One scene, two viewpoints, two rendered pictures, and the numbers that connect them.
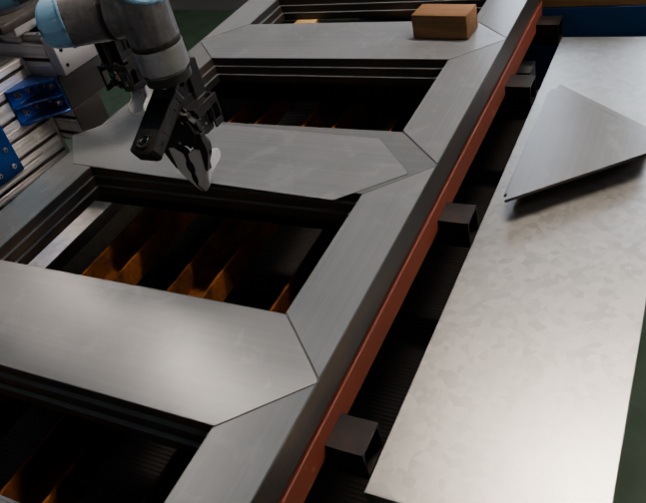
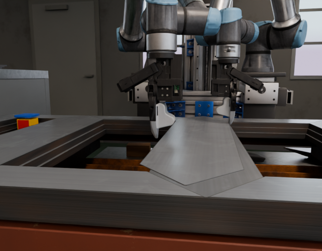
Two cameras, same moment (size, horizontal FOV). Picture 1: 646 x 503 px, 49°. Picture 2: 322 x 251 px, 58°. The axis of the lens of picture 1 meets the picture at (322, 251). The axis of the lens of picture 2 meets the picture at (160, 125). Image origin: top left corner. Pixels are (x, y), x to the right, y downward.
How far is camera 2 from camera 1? 98 cm
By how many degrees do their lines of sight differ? 63
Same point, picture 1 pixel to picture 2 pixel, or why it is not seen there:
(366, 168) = (190, 169)
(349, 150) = (217, 162)
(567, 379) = not seen: outside the picture
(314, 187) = (158, 157)
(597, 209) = not seen: outside the picture
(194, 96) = (169, 76)
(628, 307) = not seen: outside the picture
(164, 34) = (153, 24)
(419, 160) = (213, 188)
